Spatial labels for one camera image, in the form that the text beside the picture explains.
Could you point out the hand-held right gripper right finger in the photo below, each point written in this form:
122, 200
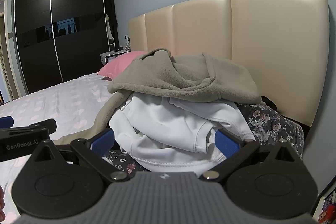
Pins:
225, 145

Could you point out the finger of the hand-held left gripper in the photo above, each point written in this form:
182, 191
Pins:
5, 121
43, 126

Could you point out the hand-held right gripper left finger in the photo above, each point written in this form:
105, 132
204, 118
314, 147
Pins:
102, 140

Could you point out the white sweatshirt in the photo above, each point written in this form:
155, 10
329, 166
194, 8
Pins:
170, 129

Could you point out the khaki fleece hoodie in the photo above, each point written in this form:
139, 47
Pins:
170, 77

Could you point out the person's left hand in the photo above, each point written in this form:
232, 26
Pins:
2, 203

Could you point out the polka dot bed sheet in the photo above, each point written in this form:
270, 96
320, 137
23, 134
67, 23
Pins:
52, 98

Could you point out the dark floral cloth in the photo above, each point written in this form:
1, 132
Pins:
265, 119

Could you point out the dark navy cloth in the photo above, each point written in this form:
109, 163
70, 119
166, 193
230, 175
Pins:
269, 102

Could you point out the pink pillow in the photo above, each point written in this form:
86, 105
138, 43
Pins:
116, 65

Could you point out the white nightstand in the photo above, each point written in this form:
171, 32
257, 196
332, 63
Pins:
110, 58

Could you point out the black sliding door wardrobe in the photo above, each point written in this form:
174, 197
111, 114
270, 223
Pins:
34, 29

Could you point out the beige padded headboard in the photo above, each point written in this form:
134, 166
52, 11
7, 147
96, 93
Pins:
262, 43

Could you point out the stack of books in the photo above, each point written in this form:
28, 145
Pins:
328, 211

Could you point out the open dark shelf niche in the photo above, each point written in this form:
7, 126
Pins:
109, 3

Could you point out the beige doorway frame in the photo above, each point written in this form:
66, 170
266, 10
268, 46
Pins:
6, 56

